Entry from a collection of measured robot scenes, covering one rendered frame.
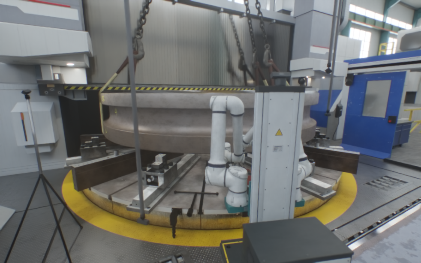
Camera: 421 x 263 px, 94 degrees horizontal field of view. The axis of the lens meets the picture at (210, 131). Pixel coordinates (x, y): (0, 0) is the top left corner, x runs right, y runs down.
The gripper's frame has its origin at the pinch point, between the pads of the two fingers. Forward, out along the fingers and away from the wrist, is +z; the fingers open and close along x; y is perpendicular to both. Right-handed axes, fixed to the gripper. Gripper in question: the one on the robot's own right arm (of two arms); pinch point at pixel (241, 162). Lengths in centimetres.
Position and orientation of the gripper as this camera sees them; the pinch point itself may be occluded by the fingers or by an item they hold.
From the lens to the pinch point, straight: 234.9
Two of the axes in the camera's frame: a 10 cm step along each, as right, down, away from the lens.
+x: 9.9, -0.3, 1.4
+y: 1.4, 1.9, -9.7
